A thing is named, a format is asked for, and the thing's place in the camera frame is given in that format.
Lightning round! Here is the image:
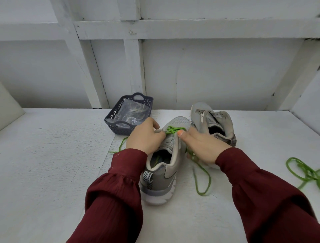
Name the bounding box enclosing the green shoelace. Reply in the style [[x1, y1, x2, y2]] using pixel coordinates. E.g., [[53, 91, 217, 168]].
[[108, 126, 212, 197], [286, 157, 320, 190]]

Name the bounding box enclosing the clear plastic bag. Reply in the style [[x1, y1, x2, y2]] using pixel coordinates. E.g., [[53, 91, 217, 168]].
[[114, 99, 151, 126]]

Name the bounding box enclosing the dark plastic lattice basket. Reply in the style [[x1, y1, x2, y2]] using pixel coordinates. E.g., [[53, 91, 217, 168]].
[[104, 92, 155, 136]]

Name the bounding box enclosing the person's left forearm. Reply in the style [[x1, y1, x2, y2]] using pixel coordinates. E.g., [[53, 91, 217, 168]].
[[66, 148, 149, 243]]

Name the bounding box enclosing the grey mesh shoe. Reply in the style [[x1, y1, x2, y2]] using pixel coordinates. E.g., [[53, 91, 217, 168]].
[[190, 102, 238, 168], [138, 116, 192, 206]]

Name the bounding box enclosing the person's right hand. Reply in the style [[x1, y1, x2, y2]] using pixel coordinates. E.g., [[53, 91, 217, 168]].
[[177, 126, 233, 165]]

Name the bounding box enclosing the person's right forearm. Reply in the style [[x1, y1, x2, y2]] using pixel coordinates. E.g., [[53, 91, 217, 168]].
[[215, 147, 320, 243]]

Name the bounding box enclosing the person's left hand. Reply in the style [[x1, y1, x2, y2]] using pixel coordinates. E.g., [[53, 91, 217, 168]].
[[125, 117, 167, 156]]

